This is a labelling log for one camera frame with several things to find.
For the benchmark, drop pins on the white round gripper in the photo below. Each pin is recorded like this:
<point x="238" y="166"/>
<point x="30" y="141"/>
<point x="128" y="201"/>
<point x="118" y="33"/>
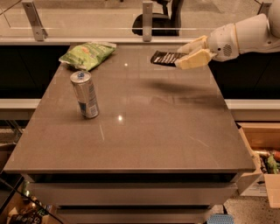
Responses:
<point x="222" y="42"/>

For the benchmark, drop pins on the dark chocolate rxbar wrapper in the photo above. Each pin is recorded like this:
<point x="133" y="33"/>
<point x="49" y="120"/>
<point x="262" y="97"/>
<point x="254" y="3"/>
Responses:
<point x="166" y="58"/>

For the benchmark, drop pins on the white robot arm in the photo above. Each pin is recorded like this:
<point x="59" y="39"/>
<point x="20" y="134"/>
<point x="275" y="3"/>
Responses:
<point x="258" y="34"/>

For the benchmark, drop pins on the silver blue redbull can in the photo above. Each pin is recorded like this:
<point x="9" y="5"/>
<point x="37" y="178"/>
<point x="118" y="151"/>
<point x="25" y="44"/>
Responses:
<point x="84" y="89"/>

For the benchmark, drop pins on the black office chair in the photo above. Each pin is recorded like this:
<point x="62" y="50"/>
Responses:
<point x="167" y="23"/>

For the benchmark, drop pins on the cardboard box with items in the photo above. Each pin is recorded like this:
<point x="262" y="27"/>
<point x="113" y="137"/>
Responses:
<point x="263" y="142"/>

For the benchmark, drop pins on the green chip bag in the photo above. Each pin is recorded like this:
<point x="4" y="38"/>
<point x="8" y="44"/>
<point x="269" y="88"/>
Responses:
<point x="88" y="55"/>

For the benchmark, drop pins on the blue perforated basket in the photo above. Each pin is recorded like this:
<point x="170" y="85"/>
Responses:
<point x="220" y="219"/>

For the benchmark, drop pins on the lower grey drawer front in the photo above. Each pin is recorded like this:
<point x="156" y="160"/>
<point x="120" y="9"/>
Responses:
<point x="133" y="216"/>

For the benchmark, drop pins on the grey drawer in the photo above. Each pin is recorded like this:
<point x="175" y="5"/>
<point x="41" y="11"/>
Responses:
<point x="133" y="216"/>
<point x="132" y="194"/>

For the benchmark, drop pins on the upper grey drawer front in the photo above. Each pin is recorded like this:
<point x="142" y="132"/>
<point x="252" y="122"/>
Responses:
<point x="132" y="194"/>

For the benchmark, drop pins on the box of snacks lower left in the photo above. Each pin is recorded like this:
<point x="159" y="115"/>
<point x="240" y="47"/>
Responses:
<point x="31" y="212"/>

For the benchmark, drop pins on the middle metal railing post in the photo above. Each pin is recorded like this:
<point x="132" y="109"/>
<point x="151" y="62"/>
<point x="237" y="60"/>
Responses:
<point x="147" y="20"/>

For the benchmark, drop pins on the metal railing post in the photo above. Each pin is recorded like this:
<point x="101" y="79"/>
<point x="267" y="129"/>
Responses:
<point x="147" y="20"/>
<point x="264" y="8"/>
<point x="38" y="30"/>

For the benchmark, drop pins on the right metal railing post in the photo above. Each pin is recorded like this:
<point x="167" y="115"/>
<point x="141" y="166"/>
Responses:
<point x="264" y="8"/>

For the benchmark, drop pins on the left metal railing post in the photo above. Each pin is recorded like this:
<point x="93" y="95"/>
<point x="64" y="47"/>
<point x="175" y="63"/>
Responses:
<point x="38" y="30"/>

